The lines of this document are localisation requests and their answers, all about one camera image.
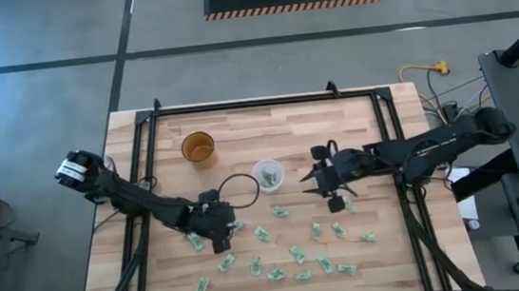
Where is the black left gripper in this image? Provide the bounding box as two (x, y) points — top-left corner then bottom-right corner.
(185, 187), (243, 257)

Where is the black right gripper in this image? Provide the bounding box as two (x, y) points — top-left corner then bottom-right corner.
(296, 134), (384, 218)

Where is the clear plastic cup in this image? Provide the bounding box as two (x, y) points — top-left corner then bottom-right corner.
(249, 157), (288, 196)

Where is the amber plastic cup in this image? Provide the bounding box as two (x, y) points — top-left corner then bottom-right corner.
(178, 128), (218, 166)

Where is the black power strip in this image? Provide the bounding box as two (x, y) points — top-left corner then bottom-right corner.
(441, 101), (462, 124)

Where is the white paper sheet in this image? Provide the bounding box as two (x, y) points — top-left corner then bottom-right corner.
(447, 165), (481, 223)

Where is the black desk support bar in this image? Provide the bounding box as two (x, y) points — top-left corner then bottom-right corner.
(449, 148), (519, 203)

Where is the black equipment stand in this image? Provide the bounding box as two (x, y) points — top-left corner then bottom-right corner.
(0, 209), (41, 251)

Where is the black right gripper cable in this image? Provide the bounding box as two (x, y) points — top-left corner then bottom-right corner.
(321, 138), (340, 159)

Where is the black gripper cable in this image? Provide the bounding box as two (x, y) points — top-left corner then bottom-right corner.
(214, 171), (262, 213)
(321, 138), (340, 159)

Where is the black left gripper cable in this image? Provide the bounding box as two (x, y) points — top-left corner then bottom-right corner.
(214, 171), (262, 213)

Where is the yellow extension cord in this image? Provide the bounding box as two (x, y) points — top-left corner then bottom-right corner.
(397, 55), (495, 135)

